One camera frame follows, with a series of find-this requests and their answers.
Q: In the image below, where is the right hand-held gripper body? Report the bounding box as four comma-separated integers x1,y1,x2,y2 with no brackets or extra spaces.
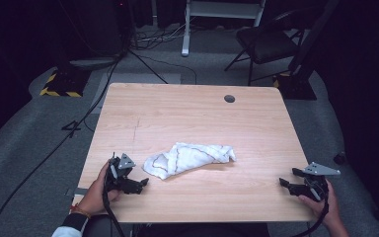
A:
301,161,341,202

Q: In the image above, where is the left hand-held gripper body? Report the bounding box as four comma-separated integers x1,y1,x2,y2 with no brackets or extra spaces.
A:
106,152,137,195

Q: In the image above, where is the white cloth with coloured stitching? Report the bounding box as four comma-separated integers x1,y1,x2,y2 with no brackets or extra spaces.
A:
142,141,237,181

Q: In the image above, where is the person's left hand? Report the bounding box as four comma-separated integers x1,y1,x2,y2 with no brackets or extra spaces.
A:
77,160,121,217

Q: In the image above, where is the person's right hand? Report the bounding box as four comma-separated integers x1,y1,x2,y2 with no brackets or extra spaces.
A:
297,183,342,229

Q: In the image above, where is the small black floor object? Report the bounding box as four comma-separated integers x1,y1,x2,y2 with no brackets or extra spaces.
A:
333,150,347,166

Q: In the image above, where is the black stand with striped base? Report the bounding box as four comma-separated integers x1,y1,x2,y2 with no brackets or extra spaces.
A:
272,0,341,102

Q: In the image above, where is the black chair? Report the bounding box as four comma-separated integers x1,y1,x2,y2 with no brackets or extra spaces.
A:
223,9,311,87

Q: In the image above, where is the dark computer tower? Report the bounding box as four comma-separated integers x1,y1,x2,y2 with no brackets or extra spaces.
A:
77,0,134,59

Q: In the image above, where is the white metal stand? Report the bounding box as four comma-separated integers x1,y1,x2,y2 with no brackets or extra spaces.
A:
181,0,267,58

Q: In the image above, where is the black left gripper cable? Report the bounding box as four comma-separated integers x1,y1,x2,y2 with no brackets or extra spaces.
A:
102,174,126,237

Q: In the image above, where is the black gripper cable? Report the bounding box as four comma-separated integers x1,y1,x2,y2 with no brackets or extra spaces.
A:
291,197,330,237
102,174,126,237

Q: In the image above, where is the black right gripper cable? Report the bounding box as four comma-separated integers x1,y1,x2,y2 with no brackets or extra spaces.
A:
291,197,330,237

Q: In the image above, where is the orange bracelet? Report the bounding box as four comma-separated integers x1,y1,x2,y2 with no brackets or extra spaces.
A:
70,203,92,219

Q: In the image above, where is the long black floor cable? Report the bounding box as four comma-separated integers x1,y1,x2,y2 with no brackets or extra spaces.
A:
0,60,121,237

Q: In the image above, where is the straight black floor cable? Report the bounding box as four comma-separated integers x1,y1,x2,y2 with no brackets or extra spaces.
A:
127,48,170,85

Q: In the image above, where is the black yellow striped base plate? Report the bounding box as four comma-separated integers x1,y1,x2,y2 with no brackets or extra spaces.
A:
38,66,92,99

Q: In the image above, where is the thin black floor cable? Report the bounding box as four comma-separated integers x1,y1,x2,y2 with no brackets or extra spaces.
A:
137,52,198,86

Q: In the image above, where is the bundle of floor cables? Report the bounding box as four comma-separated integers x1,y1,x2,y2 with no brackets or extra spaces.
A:
129,22,192,51

